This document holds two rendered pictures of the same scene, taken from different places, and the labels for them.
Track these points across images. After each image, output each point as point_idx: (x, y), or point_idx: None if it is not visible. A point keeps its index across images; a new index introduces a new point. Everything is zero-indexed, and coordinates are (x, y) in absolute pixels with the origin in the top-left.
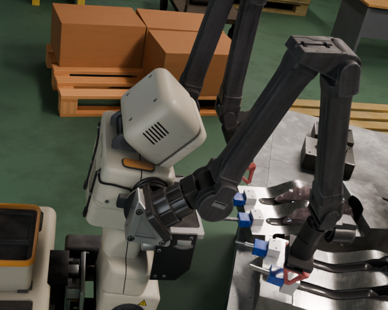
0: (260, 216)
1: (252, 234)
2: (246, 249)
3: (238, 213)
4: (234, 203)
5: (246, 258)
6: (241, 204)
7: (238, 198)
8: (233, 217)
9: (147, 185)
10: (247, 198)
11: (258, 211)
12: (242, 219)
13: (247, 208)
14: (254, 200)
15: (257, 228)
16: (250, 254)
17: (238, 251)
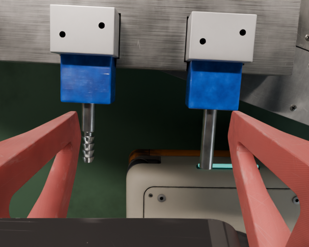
0: (236, 25)
1: (292, 73)
2: (277, 83)
3: (194, 107)
4: (113, 96)
5: None
6: (114, 69)
7: (100, 86)
8: (207, 126)
9: None
10: (114, 53)
11: (207, 28)
12: (231, 99)
13: (141, 54)
14: (115, 21)
15: (261, 44)
16: (301, 75)
17: (283, 112)
